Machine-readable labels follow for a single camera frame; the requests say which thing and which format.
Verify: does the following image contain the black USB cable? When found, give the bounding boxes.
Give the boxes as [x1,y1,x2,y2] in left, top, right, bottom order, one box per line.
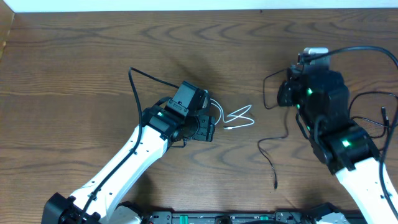
[257,68,292,190]
[347,91,398,141]

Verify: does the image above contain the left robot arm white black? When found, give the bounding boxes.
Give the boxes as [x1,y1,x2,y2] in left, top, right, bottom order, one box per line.
[42,82,215,223]

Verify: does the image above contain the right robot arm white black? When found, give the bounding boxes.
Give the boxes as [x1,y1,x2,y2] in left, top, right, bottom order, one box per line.
[277,67,397,223]

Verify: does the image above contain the black left camera cable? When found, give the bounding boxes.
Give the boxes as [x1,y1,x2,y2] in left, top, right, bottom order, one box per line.
[76,67,181,224]

